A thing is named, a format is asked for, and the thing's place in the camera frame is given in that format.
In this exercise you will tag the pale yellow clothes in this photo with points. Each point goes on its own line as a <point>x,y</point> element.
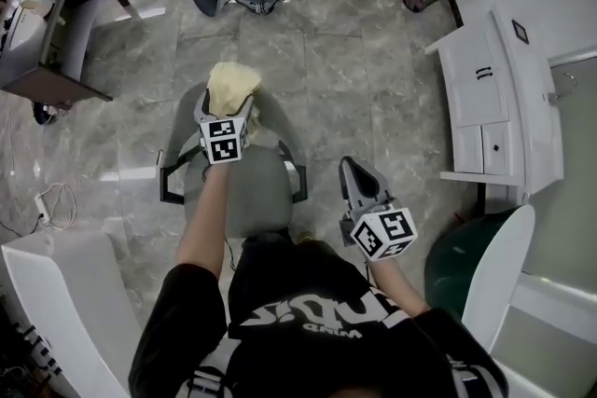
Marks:
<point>231,84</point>

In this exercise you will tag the dark green bin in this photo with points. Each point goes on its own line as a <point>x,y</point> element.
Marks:
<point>454,256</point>

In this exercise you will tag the grey chair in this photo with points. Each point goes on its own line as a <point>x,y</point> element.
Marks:
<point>259,196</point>

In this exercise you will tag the white toilet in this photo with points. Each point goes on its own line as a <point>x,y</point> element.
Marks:
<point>501,275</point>

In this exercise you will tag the person's right forearm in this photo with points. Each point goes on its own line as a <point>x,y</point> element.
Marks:
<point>396,289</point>

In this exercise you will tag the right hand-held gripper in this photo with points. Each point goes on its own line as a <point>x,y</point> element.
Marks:
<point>384,230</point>

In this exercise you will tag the dark brown wooden desk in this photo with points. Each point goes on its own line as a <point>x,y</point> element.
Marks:
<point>70,37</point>

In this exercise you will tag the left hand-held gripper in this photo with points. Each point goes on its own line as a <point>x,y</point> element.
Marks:
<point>224,144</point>

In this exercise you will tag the chrome faucet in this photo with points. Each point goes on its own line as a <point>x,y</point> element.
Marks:
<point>566,88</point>

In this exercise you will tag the person's left forearm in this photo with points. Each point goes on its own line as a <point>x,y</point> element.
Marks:
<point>205,219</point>

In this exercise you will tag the person's black printed t-shirt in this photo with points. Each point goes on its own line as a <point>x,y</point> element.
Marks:
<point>317,321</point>

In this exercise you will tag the white bathtub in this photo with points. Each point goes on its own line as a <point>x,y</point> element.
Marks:
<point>60,303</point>

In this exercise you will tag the white cabinet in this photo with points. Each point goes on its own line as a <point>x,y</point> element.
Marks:
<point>485,107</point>

